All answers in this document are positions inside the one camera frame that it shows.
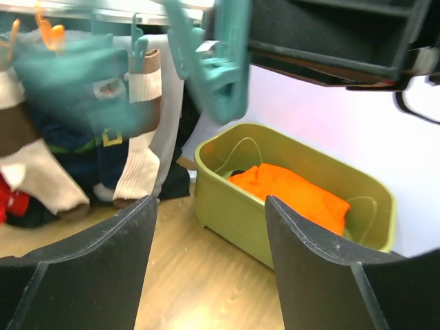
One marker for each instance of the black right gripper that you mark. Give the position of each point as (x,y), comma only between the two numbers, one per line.
(355,41)

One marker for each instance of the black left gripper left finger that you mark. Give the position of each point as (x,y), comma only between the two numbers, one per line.
(90,280)

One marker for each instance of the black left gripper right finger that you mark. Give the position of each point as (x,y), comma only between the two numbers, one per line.
(323,285)

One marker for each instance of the teal clothes peg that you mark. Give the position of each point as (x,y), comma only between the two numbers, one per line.
(216,70)

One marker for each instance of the white round sock hanger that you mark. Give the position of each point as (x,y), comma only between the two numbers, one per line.
(147,12)

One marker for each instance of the cream brown striped sock back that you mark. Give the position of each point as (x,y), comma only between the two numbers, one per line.
(27,165)

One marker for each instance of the cream brown striped sock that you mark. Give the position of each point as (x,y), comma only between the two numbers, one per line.
(142,165)
(27,165)

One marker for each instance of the green plastic bin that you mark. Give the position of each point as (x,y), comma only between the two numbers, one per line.
(247,222)

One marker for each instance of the cream brown striped sock front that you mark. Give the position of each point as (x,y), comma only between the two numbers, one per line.
(142,165)

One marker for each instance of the red santa sock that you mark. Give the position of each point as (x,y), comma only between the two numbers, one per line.
(12,202)

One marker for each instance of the orange cloth in bin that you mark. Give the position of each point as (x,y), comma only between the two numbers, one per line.
(310,201)

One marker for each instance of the navy santa sock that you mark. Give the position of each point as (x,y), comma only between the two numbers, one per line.
(71,122)

